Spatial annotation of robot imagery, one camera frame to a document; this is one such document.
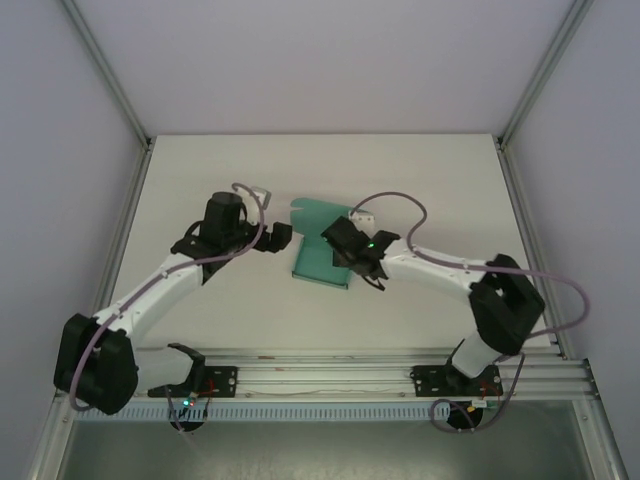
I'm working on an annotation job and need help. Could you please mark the aluminium table side rail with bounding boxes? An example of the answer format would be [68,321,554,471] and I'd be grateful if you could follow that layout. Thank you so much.
[494,139,631,480]
[27,142,154,480]

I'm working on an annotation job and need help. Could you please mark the aluminium frame post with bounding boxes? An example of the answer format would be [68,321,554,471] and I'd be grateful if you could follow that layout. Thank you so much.
[62,0,154,149]
[497,0,596,146]

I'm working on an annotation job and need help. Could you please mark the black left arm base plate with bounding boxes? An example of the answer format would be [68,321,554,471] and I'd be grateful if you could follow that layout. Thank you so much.
[164,365,239,399]

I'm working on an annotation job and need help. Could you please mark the aluminium mounting rail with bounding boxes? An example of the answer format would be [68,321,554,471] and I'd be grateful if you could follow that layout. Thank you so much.
[57,348,599,401]

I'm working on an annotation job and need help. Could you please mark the grey metal sheet panel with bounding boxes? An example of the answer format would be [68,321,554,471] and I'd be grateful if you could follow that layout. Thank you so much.
[29,419,626,480]

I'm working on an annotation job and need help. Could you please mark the slotted grey cable duct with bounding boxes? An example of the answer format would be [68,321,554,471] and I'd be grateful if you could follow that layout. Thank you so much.
[74,405,501,422]

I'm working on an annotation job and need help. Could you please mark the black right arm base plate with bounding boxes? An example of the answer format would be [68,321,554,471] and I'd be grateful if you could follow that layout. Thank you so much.
[409,364,501,399]

